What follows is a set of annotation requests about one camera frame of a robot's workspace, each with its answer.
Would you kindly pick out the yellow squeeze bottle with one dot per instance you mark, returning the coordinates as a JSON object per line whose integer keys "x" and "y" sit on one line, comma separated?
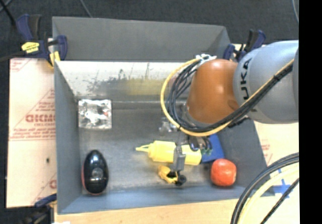
{"x": 162, "y": 152}

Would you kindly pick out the small yellow and black toy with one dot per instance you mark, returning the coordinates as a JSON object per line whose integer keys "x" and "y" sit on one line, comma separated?
{"x": 164, "y": 172}

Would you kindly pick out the blue sponge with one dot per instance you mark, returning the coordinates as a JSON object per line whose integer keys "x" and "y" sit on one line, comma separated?
{"x": 216, "y": 153}

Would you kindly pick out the red apple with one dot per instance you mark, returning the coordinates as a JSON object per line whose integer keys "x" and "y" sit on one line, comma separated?
{"x": 223, "y": 172}

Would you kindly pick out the black egg-shaped object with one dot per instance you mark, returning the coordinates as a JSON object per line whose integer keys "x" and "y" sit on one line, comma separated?
{"x": 95, "y": 172}

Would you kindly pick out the grey metal bin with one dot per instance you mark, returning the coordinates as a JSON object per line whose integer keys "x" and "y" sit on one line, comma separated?
{"x": 130, "y": 39}

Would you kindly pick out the brown cardboard board red print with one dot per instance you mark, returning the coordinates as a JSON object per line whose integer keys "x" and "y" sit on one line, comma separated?
{"x": 30, "y": 147}

